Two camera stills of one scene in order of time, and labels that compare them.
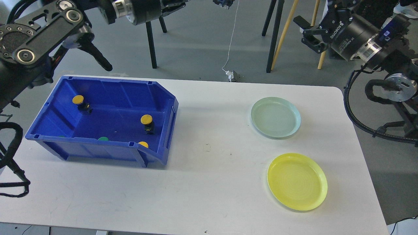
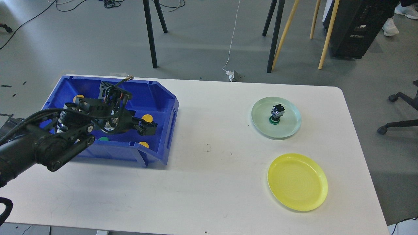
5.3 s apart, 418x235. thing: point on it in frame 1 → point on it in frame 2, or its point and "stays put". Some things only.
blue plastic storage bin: [89, 118] stays put
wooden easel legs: [281, 41] stays put
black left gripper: [143, 10] → [111, 105]
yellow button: [147, 119] stays put
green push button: [224, 3] → [277, 112]
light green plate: [275, 117] stays put
